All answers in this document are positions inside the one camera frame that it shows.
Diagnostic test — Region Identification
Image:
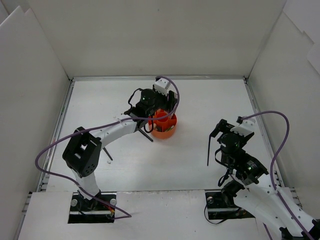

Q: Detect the dark green round compact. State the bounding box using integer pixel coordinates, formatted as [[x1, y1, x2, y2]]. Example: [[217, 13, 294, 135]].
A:
[[156, 126, 163, 132]]

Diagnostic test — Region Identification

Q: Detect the large black makeup brush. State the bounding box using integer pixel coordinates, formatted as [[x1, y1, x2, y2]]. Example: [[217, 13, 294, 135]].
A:
[[138, 129, 154, 142]]

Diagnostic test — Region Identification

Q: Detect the small black makeup brush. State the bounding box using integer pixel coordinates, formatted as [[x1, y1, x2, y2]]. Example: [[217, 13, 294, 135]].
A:
[[103, 147, 113, 161]]

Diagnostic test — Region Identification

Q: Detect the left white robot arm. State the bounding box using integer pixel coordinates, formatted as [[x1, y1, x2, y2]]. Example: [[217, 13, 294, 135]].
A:
[[62, 88, 180, 210]]

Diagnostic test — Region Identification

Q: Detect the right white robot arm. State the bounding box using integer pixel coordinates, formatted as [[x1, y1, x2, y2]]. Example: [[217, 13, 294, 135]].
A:
[[209, 119, 320, 240]]

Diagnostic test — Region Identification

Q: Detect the orange round organizer container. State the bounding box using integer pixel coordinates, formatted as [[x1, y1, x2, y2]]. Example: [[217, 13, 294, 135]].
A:
[[148, 114, 178, 140]]

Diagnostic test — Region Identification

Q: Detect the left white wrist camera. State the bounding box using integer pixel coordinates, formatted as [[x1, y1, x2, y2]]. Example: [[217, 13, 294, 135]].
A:
[[152, 77, 171, 96]]

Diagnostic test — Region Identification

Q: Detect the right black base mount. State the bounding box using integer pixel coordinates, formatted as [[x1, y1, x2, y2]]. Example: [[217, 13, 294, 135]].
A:
[[203, 180, 255, 225]]

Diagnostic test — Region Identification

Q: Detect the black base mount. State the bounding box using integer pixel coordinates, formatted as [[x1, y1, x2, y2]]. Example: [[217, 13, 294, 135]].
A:
[[67, 192, 115, 224], [203, 180, 255, 225]]

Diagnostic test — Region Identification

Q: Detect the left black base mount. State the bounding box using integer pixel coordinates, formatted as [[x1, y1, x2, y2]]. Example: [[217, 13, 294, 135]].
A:
[[67, 192, 115, 224]]

